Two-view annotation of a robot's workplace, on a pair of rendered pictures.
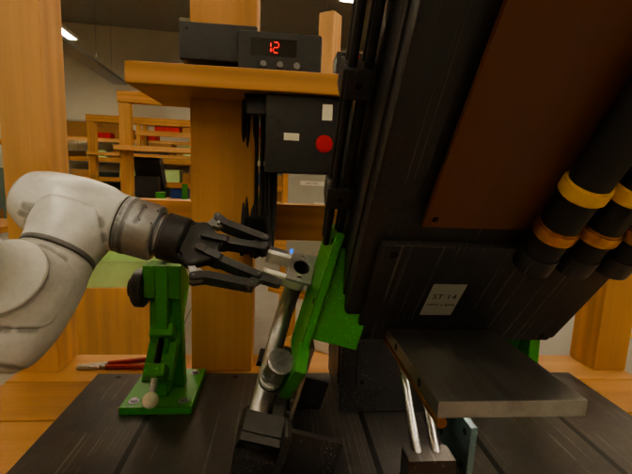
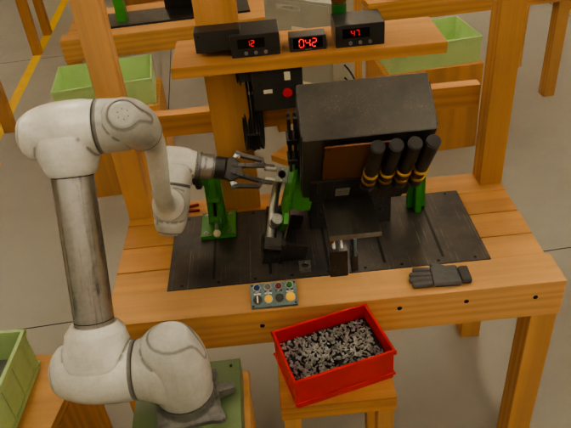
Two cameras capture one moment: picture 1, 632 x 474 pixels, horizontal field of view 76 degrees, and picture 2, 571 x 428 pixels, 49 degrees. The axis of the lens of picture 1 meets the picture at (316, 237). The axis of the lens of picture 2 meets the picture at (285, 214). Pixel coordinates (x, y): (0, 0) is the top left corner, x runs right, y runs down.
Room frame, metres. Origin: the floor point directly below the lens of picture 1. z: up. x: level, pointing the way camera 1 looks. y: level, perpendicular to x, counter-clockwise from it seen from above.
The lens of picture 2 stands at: (-1.15, -0.13, 2.32)
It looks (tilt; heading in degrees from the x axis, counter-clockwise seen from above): 36 degrees down; 5
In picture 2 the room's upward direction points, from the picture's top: 6 degrees counter-clockwise
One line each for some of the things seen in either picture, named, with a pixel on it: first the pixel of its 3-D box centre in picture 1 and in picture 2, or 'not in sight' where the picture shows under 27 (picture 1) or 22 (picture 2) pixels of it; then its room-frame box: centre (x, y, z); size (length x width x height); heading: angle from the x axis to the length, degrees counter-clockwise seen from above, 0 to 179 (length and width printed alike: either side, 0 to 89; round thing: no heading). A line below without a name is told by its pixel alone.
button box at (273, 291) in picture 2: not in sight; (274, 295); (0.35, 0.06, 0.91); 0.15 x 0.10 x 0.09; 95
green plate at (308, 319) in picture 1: (335, 292); (298, 186); (0.60, -0.03, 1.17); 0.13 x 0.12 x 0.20; 95
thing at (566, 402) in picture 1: (438, 338); (347, 201); (0.57, -0.19, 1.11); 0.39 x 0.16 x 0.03; 5
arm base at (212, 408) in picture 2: not in sight; (194, 394); (-0.07, 0.25, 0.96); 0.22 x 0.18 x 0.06; 106
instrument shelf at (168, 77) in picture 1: (356, 98); (306, 47); (0.92, -0.08, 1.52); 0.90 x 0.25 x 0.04; 95
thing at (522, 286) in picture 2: not in sight; (332, 305); (0.39, -0.13, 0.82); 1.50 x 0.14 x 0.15; 95
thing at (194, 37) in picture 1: (221, 47); (217, 37); (0.86, 0.21, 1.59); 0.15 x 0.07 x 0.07; 95
